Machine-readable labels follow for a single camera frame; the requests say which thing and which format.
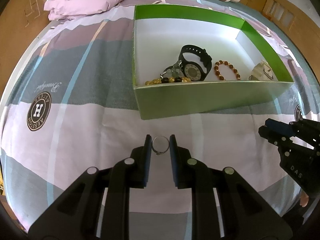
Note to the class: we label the white wrist watch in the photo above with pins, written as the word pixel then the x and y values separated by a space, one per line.
pixel 262 72

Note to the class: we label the wooden wardrobe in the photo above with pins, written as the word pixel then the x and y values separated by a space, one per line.
pixel 294 19

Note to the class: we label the person right hand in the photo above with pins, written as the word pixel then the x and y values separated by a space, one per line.
pixel 304 199

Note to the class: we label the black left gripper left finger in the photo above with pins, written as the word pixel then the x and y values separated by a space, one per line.
pixel 96 204

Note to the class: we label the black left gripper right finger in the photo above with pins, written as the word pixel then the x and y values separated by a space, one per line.
pixel 223 204

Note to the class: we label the green cardboard box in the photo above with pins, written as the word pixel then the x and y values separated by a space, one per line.
pixel 161 30

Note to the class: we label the black wrist watch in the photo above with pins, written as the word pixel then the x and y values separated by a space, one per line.
pixel 196 71

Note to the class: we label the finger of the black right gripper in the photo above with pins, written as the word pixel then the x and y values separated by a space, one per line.
pixel 280 127
pixel 277 135

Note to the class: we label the patterned bed sheet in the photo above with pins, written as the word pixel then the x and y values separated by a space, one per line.
pixel 74 107

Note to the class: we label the silver charm keychain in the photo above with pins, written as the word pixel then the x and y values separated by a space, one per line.
pixel 173 71

